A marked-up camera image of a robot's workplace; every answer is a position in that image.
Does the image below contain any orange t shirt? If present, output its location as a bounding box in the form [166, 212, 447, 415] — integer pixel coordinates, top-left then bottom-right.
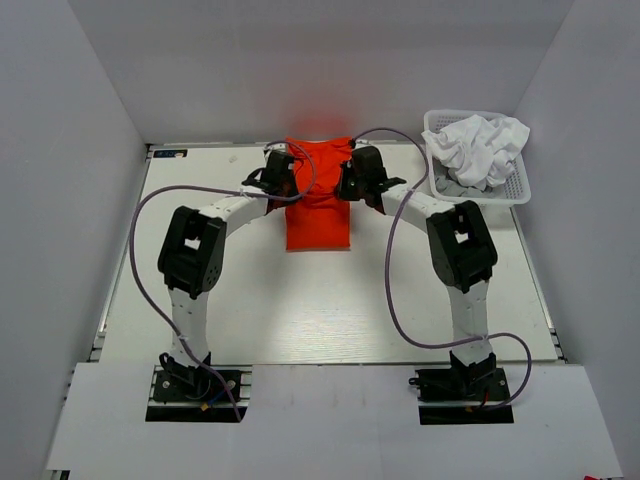
[285, 137, 352, 252]

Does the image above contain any white t shirt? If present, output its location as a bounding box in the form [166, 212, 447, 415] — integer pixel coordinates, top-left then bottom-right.
[422, 114, 530, 191]

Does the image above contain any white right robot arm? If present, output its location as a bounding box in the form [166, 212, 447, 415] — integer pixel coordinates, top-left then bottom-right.
[335, 140, 498, 399]

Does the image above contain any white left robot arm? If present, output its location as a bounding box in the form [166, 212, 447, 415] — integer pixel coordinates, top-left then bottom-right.
[158, 150, 299, 399]

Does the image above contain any grey t shirt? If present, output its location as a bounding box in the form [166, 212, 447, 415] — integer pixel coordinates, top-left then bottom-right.
[434, 170, 494, 199]

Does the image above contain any blue label sticker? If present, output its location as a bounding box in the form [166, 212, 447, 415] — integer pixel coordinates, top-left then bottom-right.
[153, 149, 188, 158]

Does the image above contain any white plastic basket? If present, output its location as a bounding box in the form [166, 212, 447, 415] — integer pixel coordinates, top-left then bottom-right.
[422, 109, 531, 207]

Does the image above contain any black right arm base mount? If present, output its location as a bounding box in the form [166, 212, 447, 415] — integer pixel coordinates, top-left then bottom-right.
[408, 367, 514, 426]

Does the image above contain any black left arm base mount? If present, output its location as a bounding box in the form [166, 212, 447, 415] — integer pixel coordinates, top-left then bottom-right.
[145, 365, 252, 423]

